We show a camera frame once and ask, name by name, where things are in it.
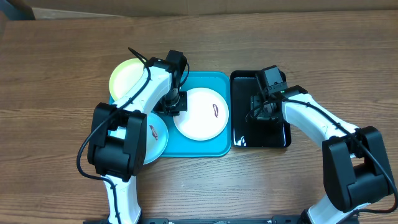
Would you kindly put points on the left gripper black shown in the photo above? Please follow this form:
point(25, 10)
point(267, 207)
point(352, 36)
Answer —
point(158, 108)

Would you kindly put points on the teal plastic tray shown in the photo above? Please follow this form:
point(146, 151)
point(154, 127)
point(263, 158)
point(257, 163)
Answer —
point(178, 145)

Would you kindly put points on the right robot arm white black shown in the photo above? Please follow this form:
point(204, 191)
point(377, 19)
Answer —
point(356, 169)

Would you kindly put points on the cardboard panel at back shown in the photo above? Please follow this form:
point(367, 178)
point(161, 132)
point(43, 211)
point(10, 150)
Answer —
point(206, 7)

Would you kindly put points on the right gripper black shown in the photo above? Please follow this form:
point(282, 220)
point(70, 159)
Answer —
point(257, 111)

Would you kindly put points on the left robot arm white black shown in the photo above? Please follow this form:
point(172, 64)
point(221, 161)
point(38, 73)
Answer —
point(121, 184)

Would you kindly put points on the yellow plate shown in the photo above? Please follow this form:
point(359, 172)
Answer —
point(124, 77)

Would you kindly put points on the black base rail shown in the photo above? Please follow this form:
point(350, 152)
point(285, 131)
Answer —
point(295, 219)

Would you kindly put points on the white plate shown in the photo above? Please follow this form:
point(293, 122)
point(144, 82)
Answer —
point(206, 116)

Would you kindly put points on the light blue plate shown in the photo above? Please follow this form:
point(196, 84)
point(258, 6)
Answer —
point(155, 140)

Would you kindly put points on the black water tray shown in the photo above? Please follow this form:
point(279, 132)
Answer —
point(247, 131)

